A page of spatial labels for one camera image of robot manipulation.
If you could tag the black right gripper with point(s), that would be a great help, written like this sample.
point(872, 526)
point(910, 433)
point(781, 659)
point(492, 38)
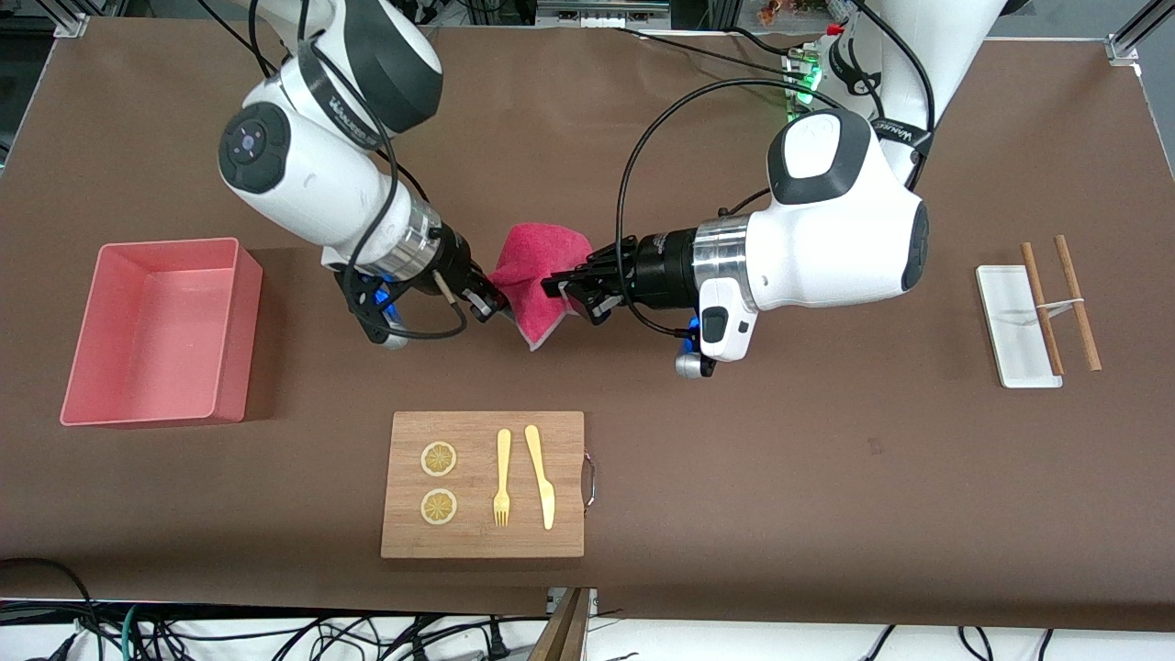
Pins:
point(454, 263)

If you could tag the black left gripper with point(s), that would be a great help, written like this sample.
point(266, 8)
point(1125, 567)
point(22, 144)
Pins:
point(663, 263)

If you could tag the pink microfibre cloth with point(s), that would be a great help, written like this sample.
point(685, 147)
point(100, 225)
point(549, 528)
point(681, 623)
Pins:
point(537, 266)

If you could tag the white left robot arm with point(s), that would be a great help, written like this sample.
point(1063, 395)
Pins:
point(826, 248)

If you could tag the lemon slice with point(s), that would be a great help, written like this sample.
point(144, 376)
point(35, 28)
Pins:
point(439, 507)
point(439, 459)

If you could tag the yellow plastic fork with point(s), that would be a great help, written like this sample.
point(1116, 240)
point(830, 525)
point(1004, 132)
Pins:
point(503, 468)

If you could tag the brown table cover mat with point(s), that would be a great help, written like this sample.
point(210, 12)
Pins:
point(698, 413)

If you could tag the yellow plastic knife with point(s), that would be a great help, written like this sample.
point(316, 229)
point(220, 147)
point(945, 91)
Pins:
point(542, 477)

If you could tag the wooden cutting board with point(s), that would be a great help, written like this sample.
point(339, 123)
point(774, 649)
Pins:
point(477, 537)

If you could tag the grey power strip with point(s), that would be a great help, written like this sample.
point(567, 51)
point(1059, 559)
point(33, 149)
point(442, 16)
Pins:
point(601, 13)

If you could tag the pink plastic bin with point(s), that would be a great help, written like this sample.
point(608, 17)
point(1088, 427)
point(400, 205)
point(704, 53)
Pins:
point(156, 349)

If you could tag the wooden plank piece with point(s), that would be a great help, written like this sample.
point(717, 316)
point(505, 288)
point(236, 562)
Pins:
point(565, 633)

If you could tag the white rack base tray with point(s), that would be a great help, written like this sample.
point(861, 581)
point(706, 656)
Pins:
point(1014, 340)

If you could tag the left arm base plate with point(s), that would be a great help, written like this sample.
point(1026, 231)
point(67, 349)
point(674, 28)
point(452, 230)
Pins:
point(795, 92)

